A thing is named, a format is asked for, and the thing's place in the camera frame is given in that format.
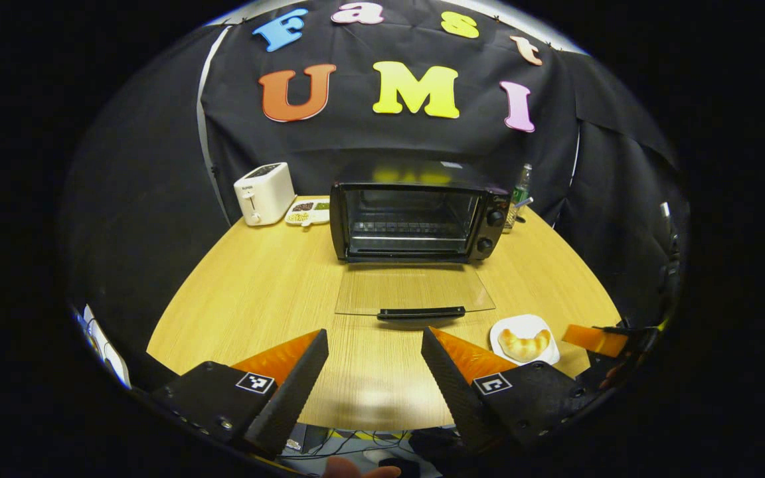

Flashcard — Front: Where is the clear plastic water bottle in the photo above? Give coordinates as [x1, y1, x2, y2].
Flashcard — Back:
[503, 163, 534, 234]

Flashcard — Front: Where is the white toaster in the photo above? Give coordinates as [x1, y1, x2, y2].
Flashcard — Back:
[233, 161, 298, 228]

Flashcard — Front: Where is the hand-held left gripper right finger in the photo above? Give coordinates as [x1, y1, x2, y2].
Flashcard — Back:
[420, 325, 587, 457]

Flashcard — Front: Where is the white divided snack tray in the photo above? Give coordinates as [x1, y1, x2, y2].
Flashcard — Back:
[284, 197, 332, 228]

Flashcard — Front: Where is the bundle of black cables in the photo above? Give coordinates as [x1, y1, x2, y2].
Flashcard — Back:
[282, 429, 424, 461]

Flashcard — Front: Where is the white square plate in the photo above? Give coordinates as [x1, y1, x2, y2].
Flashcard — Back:
[489, 313, 562, 367]

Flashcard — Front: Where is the black backdrop cloth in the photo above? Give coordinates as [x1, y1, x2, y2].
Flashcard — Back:
[59, 0, 690, 336]

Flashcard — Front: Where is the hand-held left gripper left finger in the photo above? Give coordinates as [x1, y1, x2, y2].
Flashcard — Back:
[150, 328, 330, 457]

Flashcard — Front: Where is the black electric oven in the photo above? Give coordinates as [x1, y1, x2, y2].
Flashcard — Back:
[329, 161, 513, 325]

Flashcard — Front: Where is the golden croissant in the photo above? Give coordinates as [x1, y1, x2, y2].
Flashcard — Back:
[497, 328, 552, 363]

